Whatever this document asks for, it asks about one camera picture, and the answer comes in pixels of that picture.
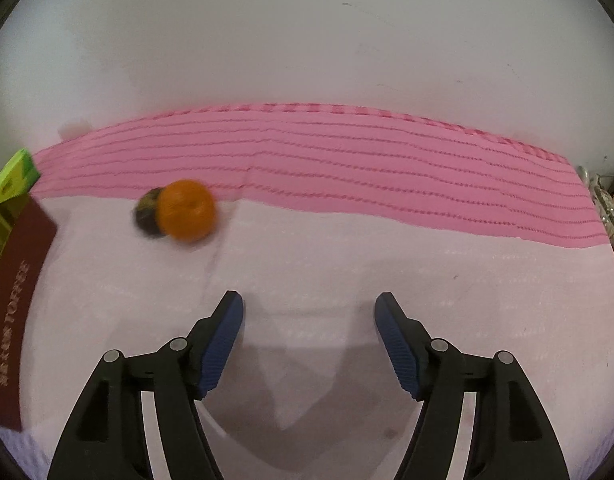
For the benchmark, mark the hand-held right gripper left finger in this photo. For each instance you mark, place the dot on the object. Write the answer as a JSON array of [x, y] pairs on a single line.
[[222, 345]]

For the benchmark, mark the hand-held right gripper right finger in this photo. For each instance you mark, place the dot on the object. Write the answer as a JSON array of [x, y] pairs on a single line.
[[397, 345]]

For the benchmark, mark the small orange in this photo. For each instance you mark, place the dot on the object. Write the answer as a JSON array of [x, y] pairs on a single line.
[[187, 210]]

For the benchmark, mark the dark fruit with pale stem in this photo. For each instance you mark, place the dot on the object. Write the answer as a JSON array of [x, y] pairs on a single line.
[[144, 215]]

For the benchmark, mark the dark red gold-lined tin box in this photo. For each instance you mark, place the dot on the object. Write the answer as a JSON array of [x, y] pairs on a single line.
[[17, 310]]

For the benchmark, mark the pink white checked tablecloth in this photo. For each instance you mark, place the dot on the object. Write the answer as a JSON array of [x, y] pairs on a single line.
[[387, 185]]

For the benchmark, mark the clear plastic bag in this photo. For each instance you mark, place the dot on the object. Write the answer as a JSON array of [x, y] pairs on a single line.
[[607, 205]]

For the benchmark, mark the green packet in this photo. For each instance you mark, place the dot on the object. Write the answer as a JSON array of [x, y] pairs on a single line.
[[12, 175]]

